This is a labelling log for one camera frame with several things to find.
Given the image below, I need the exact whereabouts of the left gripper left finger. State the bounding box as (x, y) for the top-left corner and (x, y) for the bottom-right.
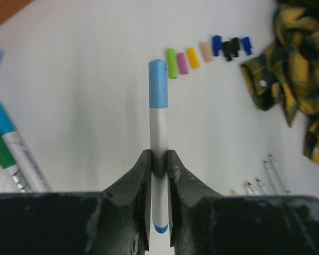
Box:
(0, 150), (152, 254)

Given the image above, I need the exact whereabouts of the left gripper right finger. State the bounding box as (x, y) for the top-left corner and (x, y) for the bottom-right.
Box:
(167, 150), (319, 254)

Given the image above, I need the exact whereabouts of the dark green cap marker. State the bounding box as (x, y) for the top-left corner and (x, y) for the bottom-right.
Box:
(0, 136), (29, 192)

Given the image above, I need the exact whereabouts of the magenta marker cap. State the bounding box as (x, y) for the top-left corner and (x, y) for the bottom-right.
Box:
(177, 52), (189, 75)

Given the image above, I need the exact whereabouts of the light blue cap marker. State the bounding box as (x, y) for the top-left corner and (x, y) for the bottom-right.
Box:
(148, 59), (169, 234)

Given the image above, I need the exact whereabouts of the cyan cap marker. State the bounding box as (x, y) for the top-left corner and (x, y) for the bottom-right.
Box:
(0, 103), (52, 192)

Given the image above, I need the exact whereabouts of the light green marker cap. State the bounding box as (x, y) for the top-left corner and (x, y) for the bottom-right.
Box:
(166, 48), (178, 79)

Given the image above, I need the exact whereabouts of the yellow plaid shirt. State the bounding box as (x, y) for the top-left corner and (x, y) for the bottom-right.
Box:
(240, 1), (319, 165)

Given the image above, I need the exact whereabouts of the orange compartment tray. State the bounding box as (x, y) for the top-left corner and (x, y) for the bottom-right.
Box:
(0, 0), (33, 25)

